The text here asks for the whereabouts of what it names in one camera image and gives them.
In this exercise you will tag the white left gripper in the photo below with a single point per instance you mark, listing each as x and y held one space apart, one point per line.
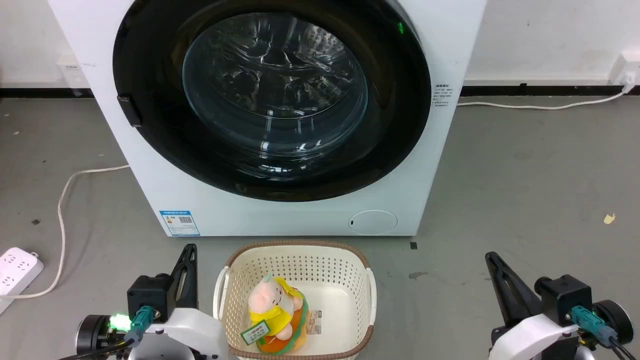
195 332

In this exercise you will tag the plush doll with yellow clothes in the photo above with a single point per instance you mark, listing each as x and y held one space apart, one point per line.
272 305

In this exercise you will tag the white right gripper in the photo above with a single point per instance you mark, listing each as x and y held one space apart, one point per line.
530 337

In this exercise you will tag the black round glass washer door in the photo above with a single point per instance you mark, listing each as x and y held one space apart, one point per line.
150 75

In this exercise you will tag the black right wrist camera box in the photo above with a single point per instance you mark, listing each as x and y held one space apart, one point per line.
565 297

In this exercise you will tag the printed sticker inside basket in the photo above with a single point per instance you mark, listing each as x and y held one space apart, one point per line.
314 322

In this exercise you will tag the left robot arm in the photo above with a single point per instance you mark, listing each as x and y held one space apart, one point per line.
92 334

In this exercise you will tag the white front-load washing machine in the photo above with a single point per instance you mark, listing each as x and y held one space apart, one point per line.
300 217

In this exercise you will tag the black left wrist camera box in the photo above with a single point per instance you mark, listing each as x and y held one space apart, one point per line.
149 296

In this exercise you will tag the white wall socket plate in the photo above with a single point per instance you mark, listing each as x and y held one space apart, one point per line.
70 70

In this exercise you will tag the green white doll hang tag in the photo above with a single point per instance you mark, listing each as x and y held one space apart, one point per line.
255 332

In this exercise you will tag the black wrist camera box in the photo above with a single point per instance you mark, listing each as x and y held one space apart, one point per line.
149 296
565 297

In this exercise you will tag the blue energy label sticker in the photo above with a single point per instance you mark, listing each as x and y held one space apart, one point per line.
179 223

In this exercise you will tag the cream perforated laundry basket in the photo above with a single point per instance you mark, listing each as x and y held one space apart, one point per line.
330 270

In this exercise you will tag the yellow paper scrap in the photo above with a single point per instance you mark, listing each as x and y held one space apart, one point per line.
609 218

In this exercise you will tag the white wall socket box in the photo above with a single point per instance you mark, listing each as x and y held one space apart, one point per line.
625 67

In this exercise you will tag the white power strip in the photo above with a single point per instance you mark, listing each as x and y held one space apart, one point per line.
15 272

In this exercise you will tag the small text warning sticker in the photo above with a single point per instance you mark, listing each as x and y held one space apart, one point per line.
441 96

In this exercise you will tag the round white filter cover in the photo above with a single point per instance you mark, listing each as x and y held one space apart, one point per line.
373 222

